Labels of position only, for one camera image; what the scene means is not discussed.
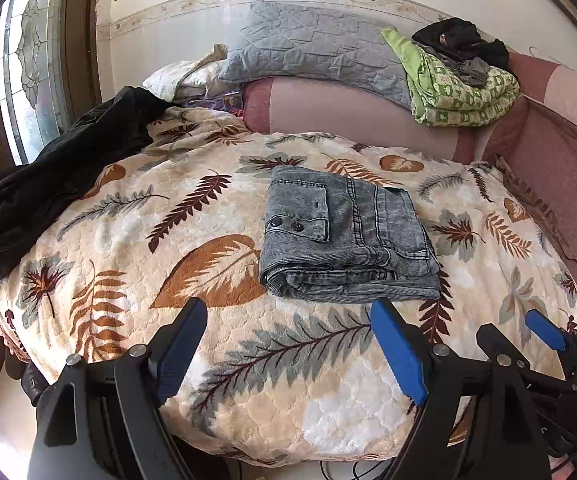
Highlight stained glass window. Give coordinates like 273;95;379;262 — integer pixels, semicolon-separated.
0;0;76;166

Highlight grey-blue denim pants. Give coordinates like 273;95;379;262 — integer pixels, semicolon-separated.
259;165;442;303

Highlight black jacket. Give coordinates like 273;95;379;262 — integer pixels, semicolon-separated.
0;85;175;280

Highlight cream leaf-print blanket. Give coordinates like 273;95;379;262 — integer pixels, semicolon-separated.
0;105;577;463

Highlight grey quilted pillow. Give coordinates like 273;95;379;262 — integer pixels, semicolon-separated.
217;0;414;110

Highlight white crumpled cloth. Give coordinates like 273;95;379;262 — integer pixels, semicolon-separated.
142;44;229;102

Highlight purple packet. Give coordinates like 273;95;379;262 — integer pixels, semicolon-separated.
186;90;245;117

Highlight black garment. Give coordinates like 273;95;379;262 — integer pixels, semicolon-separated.
411;17;513;73

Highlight black cable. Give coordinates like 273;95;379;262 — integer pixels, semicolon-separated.
318;457;394;480

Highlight green patterned quilt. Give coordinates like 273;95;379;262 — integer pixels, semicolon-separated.
381;27;521;128

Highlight pink sofa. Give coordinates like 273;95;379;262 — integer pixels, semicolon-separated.
243;50;577;331

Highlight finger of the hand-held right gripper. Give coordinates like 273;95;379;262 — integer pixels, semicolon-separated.
476;324;569;396
525;309;577;386

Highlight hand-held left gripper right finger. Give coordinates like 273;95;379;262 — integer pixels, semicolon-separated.
369;298;552;480

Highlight small grey cloth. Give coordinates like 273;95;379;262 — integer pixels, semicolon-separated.
435;55;490;88

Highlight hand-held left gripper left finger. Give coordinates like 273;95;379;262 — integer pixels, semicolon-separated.
27;297;209;480

